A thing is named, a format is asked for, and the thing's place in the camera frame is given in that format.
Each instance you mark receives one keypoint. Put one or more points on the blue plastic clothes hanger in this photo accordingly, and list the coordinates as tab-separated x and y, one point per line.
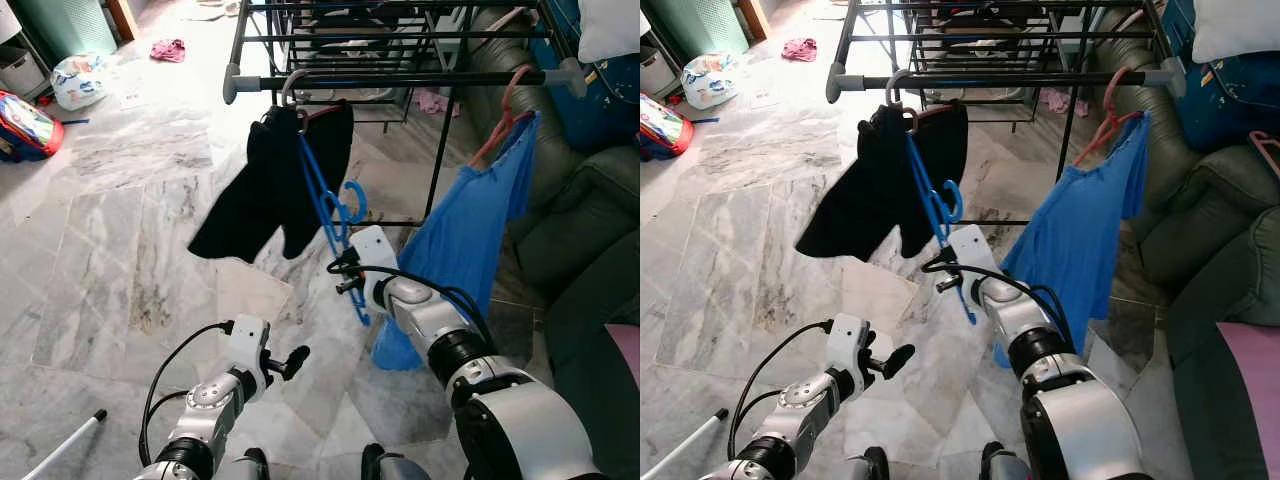
960	203
364	203

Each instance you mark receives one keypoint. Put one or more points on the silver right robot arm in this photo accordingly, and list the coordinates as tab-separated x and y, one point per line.
520	430
1085	430

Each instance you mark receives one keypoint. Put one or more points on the grey hooked clothes hanger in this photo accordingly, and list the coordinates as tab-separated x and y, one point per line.
285	88
889	88

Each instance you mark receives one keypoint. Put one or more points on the red clothes hanger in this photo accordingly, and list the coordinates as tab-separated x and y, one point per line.
1109	112
502	110

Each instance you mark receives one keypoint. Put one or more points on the pink clothes hanger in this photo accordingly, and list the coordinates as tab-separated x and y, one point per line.
1268	150

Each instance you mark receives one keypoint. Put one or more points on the grey left robot leg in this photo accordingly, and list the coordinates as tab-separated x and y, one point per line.
250	468
870	468

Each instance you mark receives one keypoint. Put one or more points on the black t-shirt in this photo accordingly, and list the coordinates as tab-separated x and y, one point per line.
880	190
270	190

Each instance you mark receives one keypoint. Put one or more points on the blue shirt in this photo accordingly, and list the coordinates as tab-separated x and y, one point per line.
455	240
1070	240

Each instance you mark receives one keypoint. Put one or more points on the small pink item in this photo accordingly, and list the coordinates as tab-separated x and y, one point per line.
1062	102
432	102

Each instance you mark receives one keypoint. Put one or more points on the white pole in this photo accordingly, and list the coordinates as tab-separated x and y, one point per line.
70	445
690	440

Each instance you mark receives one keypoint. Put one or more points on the black metal drying rack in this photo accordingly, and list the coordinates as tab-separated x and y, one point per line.
400	79
1000	80

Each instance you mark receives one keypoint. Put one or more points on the dark green sofa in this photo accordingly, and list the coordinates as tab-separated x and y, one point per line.
1230	270
590	260

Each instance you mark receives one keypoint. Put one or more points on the pink cushion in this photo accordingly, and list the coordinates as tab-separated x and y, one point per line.
625	350
1250	375

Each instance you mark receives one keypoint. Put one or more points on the pink cloth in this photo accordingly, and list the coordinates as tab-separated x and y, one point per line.
168	50
798	50

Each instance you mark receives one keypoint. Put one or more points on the blue storage box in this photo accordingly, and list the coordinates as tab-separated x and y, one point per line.
1230	105
600	100

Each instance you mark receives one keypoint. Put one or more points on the white plastic bag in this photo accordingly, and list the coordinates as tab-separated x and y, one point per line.
80	80
710	80

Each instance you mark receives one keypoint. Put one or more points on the red and blue bag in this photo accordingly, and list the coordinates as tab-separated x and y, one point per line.
658	125
30	125

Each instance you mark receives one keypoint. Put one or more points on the grey plastic drawer unit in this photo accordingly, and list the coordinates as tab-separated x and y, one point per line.
658	70
22	70

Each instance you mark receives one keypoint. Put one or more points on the green bin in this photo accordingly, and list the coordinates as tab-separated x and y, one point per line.
65	25
700	25

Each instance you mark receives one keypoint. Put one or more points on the white pillow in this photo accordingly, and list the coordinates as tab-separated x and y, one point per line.
1235	30
610	30

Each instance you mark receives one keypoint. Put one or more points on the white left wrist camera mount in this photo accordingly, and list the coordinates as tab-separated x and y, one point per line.
847	345
248	345

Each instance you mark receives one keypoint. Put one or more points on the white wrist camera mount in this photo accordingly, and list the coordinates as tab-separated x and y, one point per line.
972	250
248	345
847	345
372	250

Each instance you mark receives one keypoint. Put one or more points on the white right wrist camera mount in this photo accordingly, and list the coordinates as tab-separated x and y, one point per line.
372	250
972	250

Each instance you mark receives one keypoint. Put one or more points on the brown wooden door frame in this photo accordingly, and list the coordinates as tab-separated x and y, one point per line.
752	18
122	18

